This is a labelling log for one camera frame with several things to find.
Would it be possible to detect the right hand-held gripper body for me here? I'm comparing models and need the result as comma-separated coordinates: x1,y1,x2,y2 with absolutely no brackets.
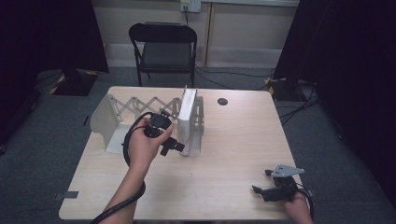
262,164,305,203

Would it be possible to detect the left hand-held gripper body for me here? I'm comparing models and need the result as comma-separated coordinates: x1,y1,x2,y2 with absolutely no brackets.
143,109,174,138

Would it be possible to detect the white book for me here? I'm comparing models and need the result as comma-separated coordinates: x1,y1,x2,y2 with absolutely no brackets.
177,86,198,157

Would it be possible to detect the grey expandable metal book rack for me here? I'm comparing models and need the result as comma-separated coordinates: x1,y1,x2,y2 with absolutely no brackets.
89,93,205,156

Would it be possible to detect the person's left hand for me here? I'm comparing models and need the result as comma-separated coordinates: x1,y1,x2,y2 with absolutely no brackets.
128,118,174,171

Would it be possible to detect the person's right hand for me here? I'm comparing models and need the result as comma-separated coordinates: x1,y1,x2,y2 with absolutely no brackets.
283,191,314,224

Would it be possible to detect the black folding chair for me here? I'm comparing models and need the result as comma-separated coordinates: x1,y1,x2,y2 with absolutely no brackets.
128,21,198,89

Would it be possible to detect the black stand base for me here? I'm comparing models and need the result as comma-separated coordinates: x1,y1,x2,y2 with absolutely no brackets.
49,68,99,97
264,77,308,103

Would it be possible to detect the grey tape strip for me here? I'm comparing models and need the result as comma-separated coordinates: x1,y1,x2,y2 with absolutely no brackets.
53,190,79,202

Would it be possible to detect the dark curtain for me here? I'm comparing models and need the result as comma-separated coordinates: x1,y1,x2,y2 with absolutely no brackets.
273,0,396,206
0,0,110,147

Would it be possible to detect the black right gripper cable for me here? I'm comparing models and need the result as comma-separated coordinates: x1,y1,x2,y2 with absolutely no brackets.
295,183,316,220

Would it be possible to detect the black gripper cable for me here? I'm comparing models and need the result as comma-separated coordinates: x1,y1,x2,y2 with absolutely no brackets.
90,111,157,224
295,183,316,220

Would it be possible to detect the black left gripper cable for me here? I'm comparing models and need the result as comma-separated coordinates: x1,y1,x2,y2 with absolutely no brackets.
90,111,157,224

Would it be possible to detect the black floor cable bundle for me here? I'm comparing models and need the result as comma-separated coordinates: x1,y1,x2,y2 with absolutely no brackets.
278,82,321,126

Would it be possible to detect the white wall socket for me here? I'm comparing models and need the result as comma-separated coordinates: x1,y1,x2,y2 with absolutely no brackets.
180,0,202,13

